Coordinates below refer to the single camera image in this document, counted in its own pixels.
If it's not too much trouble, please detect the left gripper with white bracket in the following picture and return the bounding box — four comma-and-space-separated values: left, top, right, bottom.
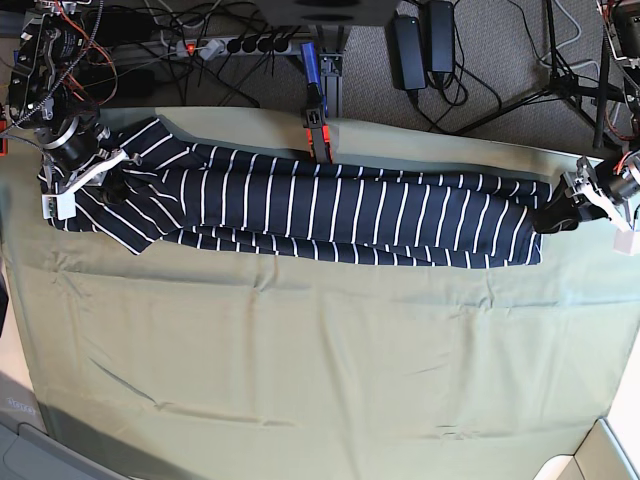
532, 151, 639, 255

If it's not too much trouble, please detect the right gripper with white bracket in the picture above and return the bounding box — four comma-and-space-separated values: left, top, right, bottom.
39, 117, 139, 220

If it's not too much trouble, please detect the navy white striped T-shirt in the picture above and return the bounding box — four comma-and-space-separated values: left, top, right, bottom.
52, 117, 552, 269

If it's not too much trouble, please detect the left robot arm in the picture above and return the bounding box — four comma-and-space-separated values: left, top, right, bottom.
534, 1, 639, 256

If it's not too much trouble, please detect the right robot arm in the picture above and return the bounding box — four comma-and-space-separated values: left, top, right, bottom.
1, 1, 141, 221

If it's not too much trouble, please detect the black box on floor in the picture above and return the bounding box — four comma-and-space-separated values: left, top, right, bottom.
115, 69, 156, 99

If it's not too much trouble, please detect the black tripod stand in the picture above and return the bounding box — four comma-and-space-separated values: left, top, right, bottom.
453, 0, 639, 150

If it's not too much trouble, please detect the blue black left clamp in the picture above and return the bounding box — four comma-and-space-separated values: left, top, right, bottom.
0, 103, 8, 157

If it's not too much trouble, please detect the white power strip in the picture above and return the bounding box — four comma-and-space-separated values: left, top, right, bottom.
171, 33, 301, 61

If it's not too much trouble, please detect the light green table cloth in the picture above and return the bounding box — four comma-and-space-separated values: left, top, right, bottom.
0, 105, 640, 480

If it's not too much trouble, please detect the blue orange centre clamp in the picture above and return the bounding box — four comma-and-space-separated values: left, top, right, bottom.
300, 42, 333, 163

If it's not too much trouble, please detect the black power adapter brick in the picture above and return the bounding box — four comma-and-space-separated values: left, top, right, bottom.
389, 15, 426, 91

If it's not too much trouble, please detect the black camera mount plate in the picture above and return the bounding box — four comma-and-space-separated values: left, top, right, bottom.
254, 0, 400, 26

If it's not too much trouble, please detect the grey aluminium frame post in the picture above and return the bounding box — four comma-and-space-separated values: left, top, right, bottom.
309, 25, 351, 118

